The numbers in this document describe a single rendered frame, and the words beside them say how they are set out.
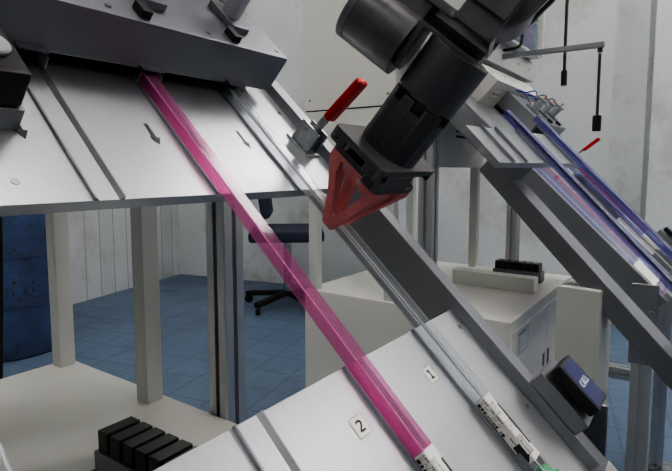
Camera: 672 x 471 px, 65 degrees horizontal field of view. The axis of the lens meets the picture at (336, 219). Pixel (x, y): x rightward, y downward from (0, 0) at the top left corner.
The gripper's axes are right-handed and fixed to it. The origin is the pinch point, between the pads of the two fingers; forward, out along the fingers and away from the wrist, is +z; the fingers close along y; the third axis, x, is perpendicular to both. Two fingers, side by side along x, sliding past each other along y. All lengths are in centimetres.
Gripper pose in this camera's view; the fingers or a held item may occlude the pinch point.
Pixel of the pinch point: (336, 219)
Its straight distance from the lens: 52.9
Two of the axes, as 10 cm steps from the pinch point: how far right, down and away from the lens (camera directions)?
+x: 6.2, 7.0, -3.7
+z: -5.4, 7.1, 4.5
